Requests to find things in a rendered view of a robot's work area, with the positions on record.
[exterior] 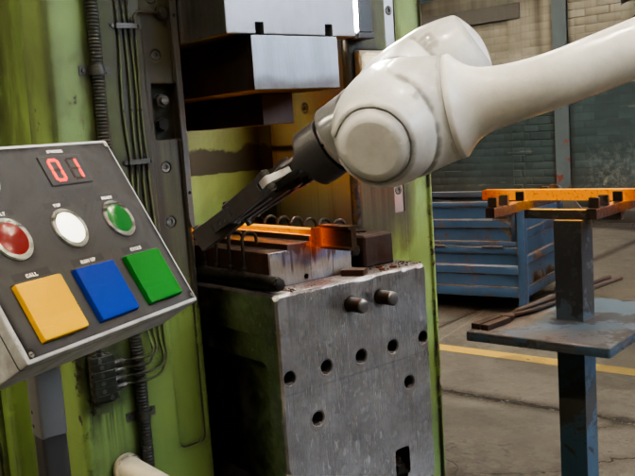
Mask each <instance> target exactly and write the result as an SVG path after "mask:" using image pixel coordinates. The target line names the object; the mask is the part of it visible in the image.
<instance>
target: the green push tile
mask: <svg viewBox="0 0 635 476"><path fill-rule="evenodd" d="M122 260H123V262H124V263H125V265H126V267H127V269H128V270H129V273H130V274H131V276H132V277H133V279H134V281H135V282H136V284H137V286H138V288H139V289H140V291H141V293H142V295H143V296H144V298H145V300H146V302H147V304H148V306H149V305H152V304H155V303H157V302H160V301H163V300H166V299H168V298H172V297H175V296H177V295H179V294H180V293H181V292H182V290H181V288H180V286H179V284H178V282H177V280H176V279H175V277H174V275H173V273H172V272H171V270H170V268H169V266H168V265H167V263H166V261H165V260H164V258H163V255H162V254H161V252H160V250H159V249H158V248H152V249H149V250H145V251H142V252H138V253H134V254H130V255H127V256H125V257H124V258H122Z"/></svg>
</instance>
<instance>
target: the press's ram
mask: <svg viewBox="0 0 635 476"><path fill-rule="evenodd" d="M175 1H176V12H177V22H178V33H179V44H180V51H181V50H185V49H190V48H194V47H199V46H202V45H206V44H211V43H218V42H223V41H226V40H230V39H235V38H239V37H243V36H248V35H284V36H320V37H336V40H337V41H339V40H344V39H348V38H353V37H355V23H354V8H353V0H175Z"/></svg>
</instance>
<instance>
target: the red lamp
mask: <svg viewBox="0 0 635 476"><path fill-rule="evenodd" d="M0 244H1V246H2V247H3V248H4V249H6V250H7V251H9V252H10V253H13V254H17V255H22V254H25V253H26V252H27V251H28V249H29V241H28V238H27V236H26V234H25V232H24V231H23V230H22V229H20V228H19V227H18V226H16V225H14V224H12V223H8V222H7V223H2V224H0Z"/></svg>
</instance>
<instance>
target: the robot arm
mask: <svg viewBox="0 0 635 476"><path fill-rule="evenodd" d="M634 79H635V17H633V18H631V19H629V20H626V21H624V22H622V23H620V24H617V25H614V26H611V27H609V28H606V29H604V30H601V31H599V32H596V33H594V34H592V35H590V36H588V37H585V38H583V39H580V40H578V41H576V42H572V43H569V44H567V45H564V46H562V47H560V48H557V49H555V50H552V51H549V52H546V53H544V54H540V55H537V56H535V57H532V58H529V59H522V60H518V61H514V62H511V63H506V64H501V65H495V66H492V64H491V60H490V57H489V52H488V50H487V48H486V46H485V44H484V43H483V41H482V39H481V38H480V36H479V35H478V34H477V33H476V31H475V30H474V29H473V28H472V27H471V26H470V25H468V24H467V23H465V22H464V21H463V20H461V19H460V18H458V17H456V16H454V15H452V16H448V17H444V18H441V19H438V20H435V21H434V22H431V23H429V24H426V25H423V26H420V27H418V28H417V29H415V30H413V31H412V32H410V33H409V34H407V35H406V36H404V37H403V38H401V39H400V40H398V41H396V42H395V43H393V44H392V45H391V46H389V47H388V48H387V49H385V50H384V51H383V52H382V53H380V54H379V55H378V56H377V57H375V58H374V59H373V60H372V61H371V62H370V63H368V64H367V65H366V66H365V68H364V69H363V70H362V71H361V73H360V74H359V75H358V76H357V77H356V78H355V79H354V80H353V81H352V82H351V83H350V84H349V86H348V87H347V88H346V89H344V90H343V91H341V92H340V94H338V95H337V96H336V97H335V98H333V99H332V100H331V101H329V102H328V103H327V104H325V105H324V106H323V107H321V108H320V109H319V110H317V112H316V113H315V117H314V121H313V122H311V123H310V124H309V125H307V126H306V127H304V128H303V129H302V130H300V131H299V132H298V133H296V134H295V135H294V137H293V139H292V147H293V157H292V158H290V159H288V158H287V157H285V158H282V159H281V160H279V161H278V162H277V163H276V164H275V166H274V167H273V168H272V169H270V170H269V171H267V170H266V169H265V170H262V171H261V172H260V173H259V174H258V175H257V177H256V178H255V179H254V180H253V181H252V182H250V183H249V184H248V185H247V186H246V187H245V188H243V189H242V190H241V191H240V192H239V193H238V194H236V195H235V196H234V197H233V198H232V199H230V200H229V201H225V202H223V203H222V204H223V206H222V210H221V211H220V212H218V213H217V214H216V215H214V216H213V217H212V218H210V219H209V220H207V221H206V222H205V223H203V224H202V225H201V226H199V227H198V228H197V229H195V230H194V231H192V234H193V235H194V237H195V239H196V241H197V243H198V245H199V246H200V248H201V250H202V251H203V250H207V249H210V248H211V247H213V246H214V245H216V244H217V243H218V242H220V241H221V240H223V239H224V238H225V237H227V236H228V235H230V234H231V233H232V232H234V231H235V230H237V229H238V228H240V227H241V226H243V225H244V224H245V223H246V224H247V226H250V225H252V224H253V222H252V221H251V218H252V217H253V216H254V217H258V216H260V215H261V214H262V213H264V212H265V211H267V210H268V209H270V208H272V207H273V206H275V205H276V204H278V203H279V202H281V201H282V200H284V199H285V198H287V197H288V196H291V195H292V194H294V193H295V192H297V191H298V190H299V189H300V188H302V187H305V186H307V185H308V184H310V183H311V182H314V181H316V182H318V183H320V184H324V185H327V184H331V183H332V182H334V181H335V180H337V179H338V178H340V177H341V176H343V175H344V174H346V173H347V172H348V173H349V174H350V175H352V176H353V177H354V178H355V179H358V180H359V181H361V182H364V183H366V184H368V185H371V186H376V187H394V186H399V185H403V184H406V183H408V182H411V181H413V180H414V179H417V178H421V177H424V176H426V175H428V174H429V173H431V172H433V171H435V170H438V169H439V168H441V167H443V166H445V165H448V164H450V163H452V162H456V161H458V160H461V159H463V158H467V157H469V156H470V155H471V153H472V150H473V149H474V147H475V146H476V144H477V143H478V142H479V141H480V140H481V139H482V138H483V137H484V136H486V135H487V134H489V133H490V132H493V131H494V130H496V129H499V128H503V127H506V126H509V125H512V124H515V123H518V122H521V121H523V120H526V119H529V118H532V117H535V116H538V115H541V114H544V113H546V112H549V111H553V110H556V109H559V108H562V107H564V106H567V105H570V104H572V103H574V102H577V101H579V100H582V99H585V98H587V97H590V96H593V95H595V94H600V93H602V92H604V91H606V90H609V89H612V88H614V87H617V86H620V85H622V84H625V83H628V82H629V81H632V80H634ZM243 219H244V220H243ZM244 221H245V222H244Z"/></svg>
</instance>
